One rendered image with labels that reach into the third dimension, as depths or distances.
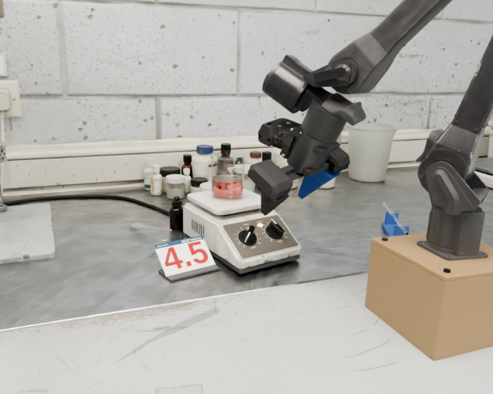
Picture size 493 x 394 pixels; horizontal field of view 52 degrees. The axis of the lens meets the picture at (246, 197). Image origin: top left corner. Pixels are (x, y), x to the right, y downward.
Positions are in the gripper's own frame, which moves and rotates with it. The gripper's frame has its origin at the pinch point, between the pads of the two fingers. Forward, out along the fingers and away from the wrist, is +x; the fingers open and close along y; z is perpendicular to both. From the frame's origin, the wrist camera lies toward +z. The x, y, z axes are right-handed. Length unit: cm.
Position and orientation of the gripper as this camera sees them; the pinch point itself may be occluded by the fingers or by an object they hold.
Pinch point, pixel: (289, 190)
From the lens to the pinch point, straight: 82.4
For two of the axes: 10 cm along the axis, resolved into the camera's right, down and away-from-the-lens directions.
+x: -3.0, 7.1, 6.4
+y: -7.0, 2.8, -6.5
